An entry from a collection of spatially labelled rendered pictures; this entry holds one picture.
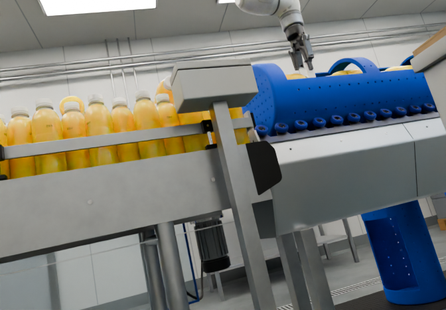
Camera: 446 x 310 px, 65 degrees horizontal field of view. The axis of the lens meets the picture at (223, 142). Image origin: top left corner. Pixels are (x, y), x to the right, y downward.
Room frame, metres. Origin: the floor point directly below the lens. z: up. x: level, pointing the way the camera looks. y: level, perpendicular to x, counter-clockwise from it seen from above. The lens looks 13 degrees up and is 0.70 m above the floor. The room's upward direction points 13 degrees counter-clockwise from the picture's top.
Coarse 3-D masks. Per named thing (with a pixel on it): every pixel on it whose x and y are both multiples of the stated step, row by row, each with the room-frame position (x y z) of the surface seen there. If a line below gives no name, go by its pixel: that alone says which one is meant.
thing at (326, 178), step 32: (384, 128) 1.27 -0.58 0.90; (416, 128) 1.31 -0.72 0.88; (288, 160) 1.09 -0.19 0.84; (320, 160) 1.14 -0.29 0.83; (352, 160) 1.19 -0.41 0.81; (384, 160) 1.24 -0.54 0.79; (416, 160) 1.30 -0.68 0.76; (288, 192) 1.12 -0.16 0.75; (320, 192) 1.16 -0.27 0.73; (352, 192) 1.22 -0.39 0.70; (384, 192) 1.27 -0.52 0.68; (416, 192) 1.34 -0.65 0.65; (256, 224) 1.25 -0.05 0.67; (288, 224) 1.14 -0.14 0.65; (320, 224) 1.19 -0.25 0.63
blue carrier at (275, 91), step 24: (264, 72) 1.12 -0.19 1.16; (384, 72) 1.27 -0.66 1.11; (408, 72) 1.31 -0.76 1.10; (264, 96) 1.16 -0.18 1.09; (288, 96) 1.12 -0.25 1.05; (312, 96) 1.15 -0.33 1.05; (336, 96) 1.19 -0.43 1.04; (360, 96) 1.23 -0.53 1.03; (384, 96) 1.28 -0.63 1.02; (408, 96) 1.33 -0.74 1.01; (432, 96) 1.38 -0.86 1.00; (264, 120) 1.20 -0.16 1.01; (288, 120) 1.16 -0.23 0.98; (312, 120) 1.20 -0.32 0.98; (360, 120) 1.32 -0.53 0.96
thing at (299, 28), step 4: (288, 28) 1.29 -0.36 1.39; (292, 28) 1.28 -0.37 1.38; (296, 28) 1.28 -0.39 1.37; (300, 28) 1.28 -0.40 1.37; (288, 32) 1.29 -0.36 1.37; (292, 32) 1.28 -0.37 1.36; (296, 32) 1.28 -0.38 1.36; (300, 32) 1.28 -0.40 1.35; (304, 32) 1.30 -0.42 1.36; (288, 36) 1.30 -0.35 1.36; (292, 36) 1.30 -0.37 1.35; (296, 36) 1.30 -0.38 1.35; (300, 36) 1.28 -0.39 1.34; (288, 40) 1.33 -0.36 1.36; (292, 40) 1.33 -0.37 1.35; (300, 40) 1.28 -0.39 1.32; (296, 44) 1.31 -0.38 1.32; (300, 44) 1.29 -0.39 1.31; (296, 48) 1.32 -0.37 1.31
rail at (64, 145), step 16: (160, 128) 0.89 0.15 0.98; (176, 128) 0.91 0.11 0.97; (192, 128) 0.92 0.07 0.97; (240, 128) 0.98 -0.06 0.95; (32, 144) 0.78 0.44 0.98; (48, 144) 0.80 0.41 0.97; (64, 144) 0.81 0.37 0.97; (80, 144) 0.82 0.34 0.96; (96, 144) 0.83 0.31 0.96; (112, 144) 0.85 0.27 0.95
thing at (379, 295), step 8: (368, 296) 2.09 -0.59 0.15; (376, 296) 2.05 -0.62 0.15; (384, 296) 2.02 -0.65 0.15; (344, 304) 2.04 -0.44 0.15; (352, 304) 2.01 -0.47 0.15; (360, 304) 1.98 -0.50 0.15; (368, 304) 1.95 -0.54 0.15; (376, 304) 1.92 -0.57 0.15; (384, 304) 1.89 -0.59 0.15; (392, 304) 1.87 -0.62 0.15; (424, 304) 1.77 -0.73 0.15; (432, 304) 1.74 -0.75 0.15; (440, 304) 1.72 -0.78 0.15
